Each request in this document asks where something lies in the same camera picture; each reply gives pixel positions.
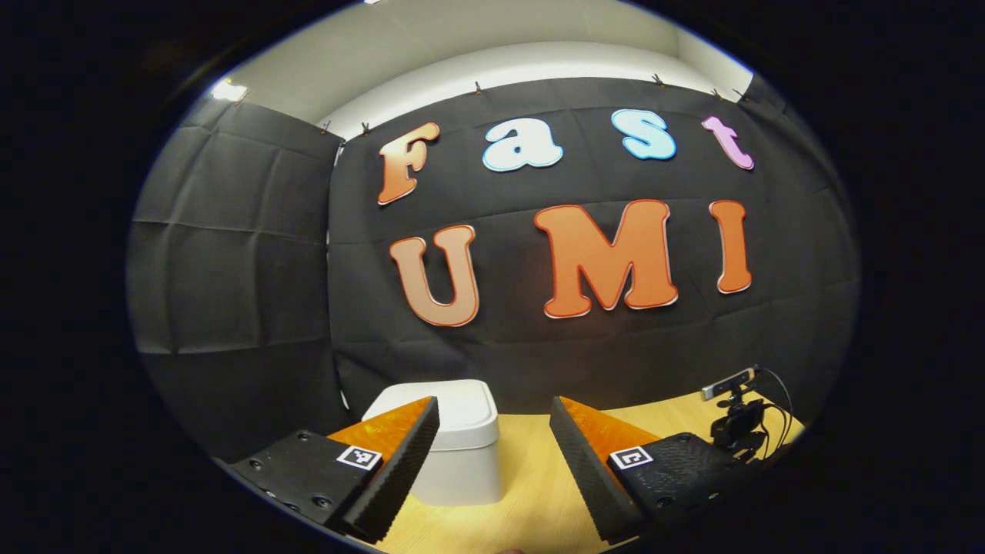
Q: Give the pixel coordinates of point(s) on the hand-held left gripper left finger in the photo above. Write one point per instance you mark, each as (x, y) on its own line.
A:
(392, 477)

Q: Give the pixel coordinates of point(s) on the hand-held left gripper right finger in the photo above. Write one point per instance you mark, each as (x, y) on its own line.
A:
(589, 485)

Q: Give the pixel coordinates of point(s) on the white desktop garbage bin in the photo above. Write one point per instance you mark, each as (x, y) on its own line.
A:
(469, 462)

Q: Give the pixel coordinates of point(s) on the wooden desktop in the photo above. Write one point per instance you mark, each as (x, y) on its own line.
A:
(539, 492)

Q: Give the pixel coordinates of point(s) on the webcam on black stand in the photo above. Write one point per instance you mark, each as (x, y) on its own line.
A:
(727, 385)

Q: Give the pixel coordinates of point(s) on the black backdrop cloth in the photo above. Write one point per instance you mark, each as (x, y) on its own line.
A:
(508, 200)

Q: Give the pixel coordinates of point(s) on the ceiling light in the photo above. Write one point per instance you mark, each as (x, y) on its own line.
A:
(228, 91)

